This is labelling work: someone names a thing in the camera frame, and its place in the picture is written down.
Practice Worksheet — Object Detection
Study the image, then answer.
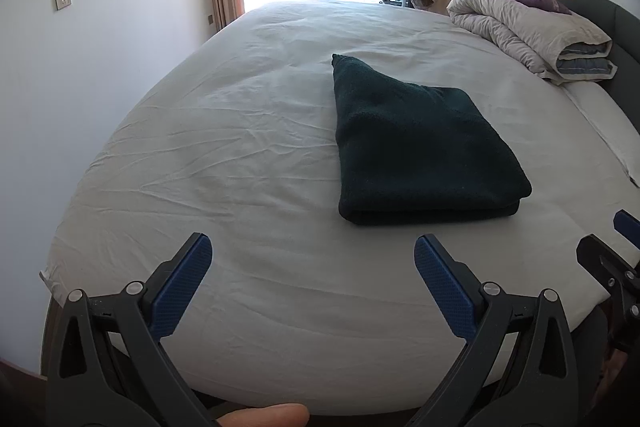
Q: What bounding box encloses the white pillow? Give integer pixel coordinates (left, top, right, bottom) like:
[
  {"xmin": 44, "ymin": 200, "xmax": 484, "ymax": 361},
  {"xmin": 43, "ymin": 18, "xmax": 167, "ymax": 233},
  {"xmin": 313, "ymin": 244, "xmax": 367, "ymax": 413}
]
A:
[{"xmin": 562, "ymin": 82, "xmax": 640, "ymax": 188}]

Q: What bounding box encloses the person's left hand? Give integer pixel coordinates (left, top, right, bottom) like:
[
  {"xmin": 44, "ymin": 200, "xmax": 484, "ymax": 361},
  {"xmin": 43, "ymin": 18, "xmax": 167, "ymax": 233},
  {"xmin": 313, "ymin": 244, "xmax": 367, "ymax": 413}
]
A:
[{"xmin": 212, "ymin": 402, "xmax": 311, "ymax": 427}]

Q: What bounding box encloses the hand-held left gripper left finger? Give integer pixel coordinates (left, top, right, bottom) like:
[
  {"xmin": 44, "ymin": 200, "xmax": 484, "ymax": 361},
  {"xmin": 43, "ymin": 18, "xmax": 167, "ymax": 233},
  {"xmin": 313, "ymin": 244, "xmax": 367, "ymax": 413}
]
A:
[{"xmin": 45, "ymin": 232, "xmax": 215, "ymax": 427}]

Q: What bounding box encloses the dark grey bed headboard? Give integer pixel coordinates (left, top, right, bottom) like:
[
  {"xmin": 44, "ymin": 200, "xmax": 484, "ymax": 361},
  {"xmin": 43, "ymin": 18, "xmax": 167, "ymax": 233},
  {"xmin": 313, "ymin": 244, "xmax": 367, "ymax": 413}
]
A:
[{"xmin": 552, "ymin": 0, "xmax": 640, "ymax": 132}]

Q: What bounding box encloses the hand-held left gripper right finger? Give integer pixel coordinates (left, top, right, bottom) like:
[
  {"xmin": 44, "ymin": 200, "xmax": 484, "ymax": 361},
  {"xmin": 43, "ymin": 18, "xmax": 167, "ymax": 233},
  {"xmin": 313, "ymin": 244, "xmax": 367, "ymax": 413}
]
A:
[{"xmin": 413, "ymin": 233, "xmax": 598, "ymax": 427}]

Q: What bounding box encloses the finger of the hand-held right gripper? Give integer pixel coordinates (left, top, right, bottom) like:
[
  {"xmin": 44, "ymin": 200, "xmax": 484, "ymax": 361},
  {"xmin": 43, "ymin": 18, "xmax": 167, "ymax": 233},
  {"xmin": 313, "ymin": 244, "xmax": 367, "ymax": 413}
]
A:
[
  {"xmin": 614, "ymin": 209, "xmax": 640, "ymax": 250},
  {"xmin": 576, "ymin": 233, "xmax": 640, "ymax": 308}
]

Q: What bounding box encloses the dark green blanket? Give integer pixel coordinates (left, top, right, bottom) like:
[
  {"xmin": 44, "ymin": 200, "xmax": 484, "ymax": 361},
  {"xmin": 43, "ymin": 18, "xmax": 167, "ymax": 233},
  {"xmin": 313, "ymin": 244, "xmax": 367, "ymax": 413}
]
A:
[{"xmin": 331, "ymin": 53, "xmax": 532, "ymax": 226}]

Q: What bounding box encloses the bed with white sheet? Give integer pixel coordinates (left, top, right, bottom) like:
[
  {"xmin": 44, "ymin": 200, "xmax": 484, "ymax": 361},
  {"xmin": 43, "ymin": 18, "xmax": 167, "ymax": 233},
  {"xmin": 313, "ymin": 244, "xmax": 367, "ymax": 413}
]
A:
[{"xmin": 39, "ymin": 0, "xmax": 640, "ymax": 403}]

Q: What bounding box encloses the folded grey duvet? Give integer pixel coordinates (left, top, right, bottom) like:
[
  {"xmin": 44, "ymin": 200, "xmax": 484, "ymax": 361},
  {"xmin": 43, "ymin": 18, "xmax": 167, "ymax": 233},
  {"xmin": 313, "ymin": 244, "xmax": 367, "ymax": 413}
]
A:
[{"xmin": 446, "ymin": 0, "xmax": 617, "ymax": 85}]

